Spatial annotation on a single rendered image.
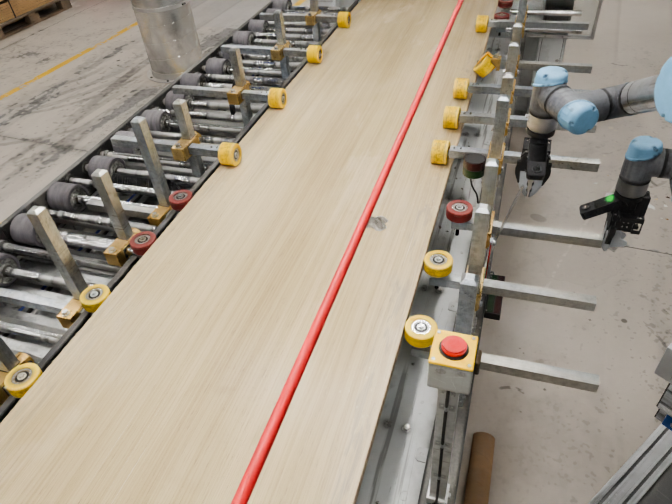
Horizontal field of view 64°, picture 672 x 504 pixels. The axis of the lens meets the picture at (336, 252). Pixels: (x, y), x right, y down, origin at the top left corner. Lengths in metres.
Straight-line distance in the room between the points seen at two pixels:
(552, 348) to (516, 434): 0.47
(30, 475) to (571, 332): 2.11
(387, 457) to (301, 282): 0.50
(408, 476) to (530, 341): 1.26
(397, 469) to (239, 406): 0.44
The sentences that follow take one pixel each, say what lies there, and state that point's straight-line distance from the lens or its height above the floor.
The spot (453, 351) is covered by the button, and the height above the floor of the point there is 1.23.
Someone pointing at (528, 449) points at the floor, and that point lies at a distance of 2.25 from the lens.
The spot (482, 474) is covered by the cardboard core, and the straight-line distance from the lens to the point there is 2.08.
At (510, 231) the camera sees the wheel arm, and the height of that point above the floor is 0.85.
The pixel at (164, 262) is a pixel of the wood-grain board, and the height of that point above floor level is 0.90.
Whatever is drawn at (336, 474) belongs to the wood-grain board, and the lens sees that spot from 1.14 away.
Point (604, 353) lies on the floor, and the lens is 2.60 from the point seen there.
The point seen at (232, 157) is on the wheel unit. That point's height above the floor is 0.95.
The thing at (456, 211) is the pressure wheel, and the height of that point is 0.91.
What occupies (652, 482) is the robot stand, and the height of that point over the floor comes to 0.23.
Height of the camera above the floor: 1.92
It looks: 41 degrees down
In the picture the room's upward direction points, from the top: 6 degrees counter-clockwise
